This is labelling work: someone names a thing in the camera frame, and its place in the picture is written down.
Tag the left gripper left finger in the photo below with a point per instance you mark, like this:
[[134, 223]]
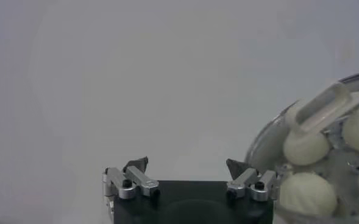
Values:
[[136, 179]]

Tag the stainless steel steamer basket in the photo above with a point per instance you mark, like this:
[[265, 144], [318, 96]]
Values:
[[337, 170]]

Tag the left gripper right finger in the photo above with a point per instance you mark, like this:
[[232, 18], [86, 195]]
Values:
[[246, 179]]

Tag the round glass pot lid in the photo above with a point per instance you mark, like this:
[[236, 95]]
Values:
[[319, 112]]

